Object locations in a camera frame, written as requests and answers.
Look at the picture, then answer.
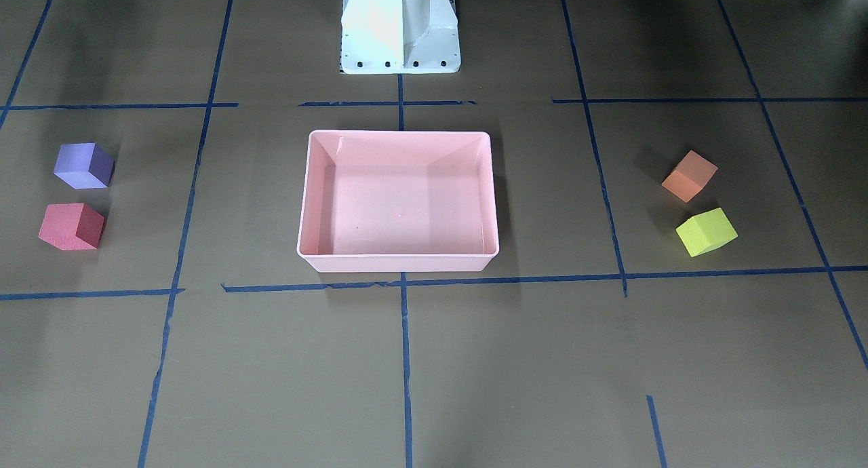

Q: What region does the yellow-green foam block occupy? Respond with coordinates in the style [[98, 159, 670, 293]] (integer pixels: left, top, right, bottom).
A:
[[675, 208, 738, 257]]

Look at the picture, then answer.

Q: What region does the pink foam block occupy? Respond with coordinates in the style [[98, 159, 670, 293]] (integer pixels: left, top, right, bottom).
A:
[[38, 203, 105, 250]]

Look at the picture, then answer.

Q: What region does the pink plastic bin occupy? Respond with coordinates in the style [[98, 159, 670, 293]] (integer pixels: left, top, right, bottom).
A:
[[296, 130, 500, 273]]

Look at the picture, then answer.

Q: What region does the orange foam block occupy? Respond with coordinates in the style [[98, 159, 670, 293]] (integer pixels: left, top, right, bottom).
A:
[[661, 150, 718, 203]]

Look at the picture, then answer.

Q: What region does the purple foam block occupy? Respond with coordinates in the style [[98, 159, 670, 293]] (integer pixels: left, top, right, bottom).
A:
[[54, 142, 115, 189]]

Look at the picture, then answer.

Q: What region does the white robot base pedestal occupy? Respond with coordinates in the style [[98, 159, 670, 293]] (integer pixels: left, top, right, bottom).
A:
[[339, 0, 462, 75]]

